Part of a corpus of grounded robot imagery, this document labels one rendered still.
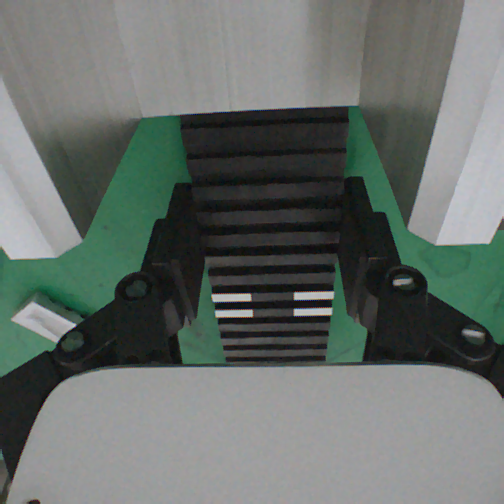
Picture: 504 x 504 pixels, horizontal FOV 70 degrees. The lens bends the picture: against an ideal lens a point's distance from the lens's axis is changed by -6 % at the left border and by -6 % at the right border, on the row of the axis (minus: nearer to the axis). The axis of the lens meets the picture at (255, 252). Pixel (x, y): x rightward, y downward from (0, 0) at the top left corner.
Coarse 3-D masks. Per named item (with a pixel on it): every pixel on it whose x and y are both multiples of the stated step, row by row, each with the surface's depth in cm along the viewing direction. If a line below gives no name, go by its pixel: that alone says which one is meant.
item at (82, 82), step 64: (0, 0) 3; (64, 0) 5; (128, 0) 6; (192, 0) 6; (256, 0) 6; (320, 0) 6; (384, 0) 5; (448, 0) 3; (0, 64) 4; (64, 64) 5; (128, 64) 7; (192, 64) 7; (256, 64) 7; (320, 64) 7; (384, 64) 6; (448, 64) 3; (0, 128) 4; (64, 128) 5; (128, 128) 7; (384, 128) 6; (448, 128) 4; (0, 192) 4; (64, 192) 5; (448, 192) 4
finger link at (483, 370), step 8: (496, 344) 9; (440, 352) 10; (496, 352) 9; (440, 360) 10; (448, 360) 9; (456, 360) 9; (488, 360) 9; (496, 360) 9; (464, 368) 9; (472, 368) 9; (480, 368) 9; (488, 368) 9; (496, 368) 9; (488, 376) 9; (496, 376) 9; (496, 384) 9
